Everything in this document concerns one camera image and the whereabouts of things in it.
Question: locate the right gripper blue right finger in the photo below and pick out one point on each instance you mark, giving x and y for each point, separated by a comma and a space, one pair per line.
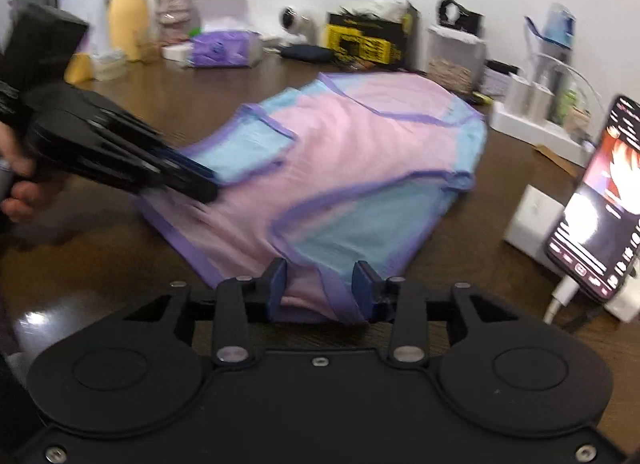
382, 300

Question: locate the yellow and black box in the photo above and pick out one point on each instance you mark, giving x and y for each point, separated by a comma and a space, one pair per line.
390, 43

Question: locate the purple tissue pack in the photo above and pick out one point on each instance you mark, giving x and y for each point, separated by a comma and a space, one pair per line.
226, 48

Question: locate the white patterned storage box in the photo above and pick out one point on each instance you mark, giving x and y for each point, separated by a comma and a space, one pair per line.
455, 59

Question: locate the white charger box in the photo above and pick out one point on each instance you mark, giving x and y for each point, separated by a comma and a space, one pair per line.
527, 231

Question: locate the dark blue pouch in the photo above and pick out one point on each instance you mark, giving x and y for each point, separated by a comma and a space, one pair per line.
307, 53

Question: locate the white security camera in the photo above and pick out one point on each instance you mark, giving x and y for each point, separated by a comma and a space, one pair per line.
298, 25

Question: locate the pink and blue garment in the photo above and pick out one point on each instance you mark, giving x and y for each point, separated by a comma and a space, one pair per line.
350, 168

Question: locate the smartphone with lit screen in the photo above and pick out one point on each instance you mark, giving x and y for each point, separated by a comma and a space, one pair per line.
596, 238

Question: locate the person's left hand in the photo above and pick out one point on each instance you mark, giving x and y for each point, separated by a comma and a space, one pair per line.
27, 196

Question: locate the white flat box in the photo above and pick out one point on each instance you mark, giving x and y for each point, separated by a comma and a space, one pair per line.
180, 52

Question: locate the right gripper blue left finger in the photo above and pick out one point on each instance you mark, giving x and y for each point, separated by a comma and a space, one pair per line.
258, 297

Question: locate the yellow thermos jug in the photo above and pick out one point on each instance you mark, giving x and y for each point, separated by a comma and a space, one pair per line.
127, 21

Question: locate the white organizer tray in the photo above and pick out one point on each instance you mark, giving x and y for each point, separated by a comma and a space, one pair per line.
557, 108

